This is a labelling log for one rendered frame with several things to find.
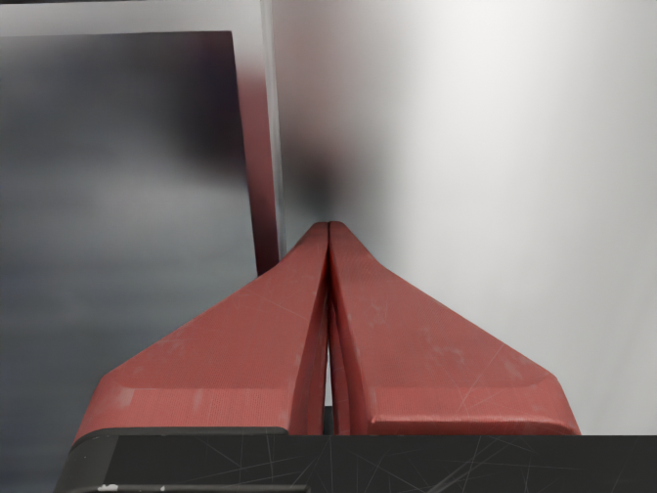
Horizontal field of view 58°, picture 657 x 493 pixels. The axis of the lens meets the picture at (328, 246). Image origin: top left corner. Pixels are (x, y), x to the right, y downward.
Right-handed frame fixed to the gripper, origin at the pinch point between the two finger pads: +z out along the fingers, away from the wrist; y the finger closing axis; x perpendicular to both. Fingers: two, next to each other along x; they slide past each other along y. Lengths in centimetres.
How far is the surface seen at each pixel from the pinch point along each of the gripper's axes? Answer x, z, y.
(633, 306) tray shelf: 3.1, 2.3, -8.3
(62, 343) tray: 3.4, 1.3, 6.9
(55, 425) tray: 6.7, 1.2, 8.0
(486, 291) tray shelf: 2.4, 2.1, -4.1
